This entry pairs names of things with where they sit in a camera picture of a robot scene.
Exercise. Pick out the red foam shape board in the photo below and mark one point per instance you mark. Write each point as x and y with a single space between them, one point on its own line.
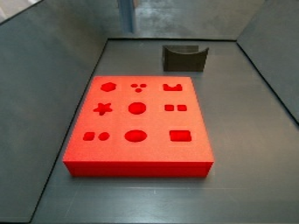
139 129

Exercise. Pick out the black curved holder stand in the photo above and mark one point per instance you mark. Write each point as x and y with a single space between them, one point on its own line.
184 58

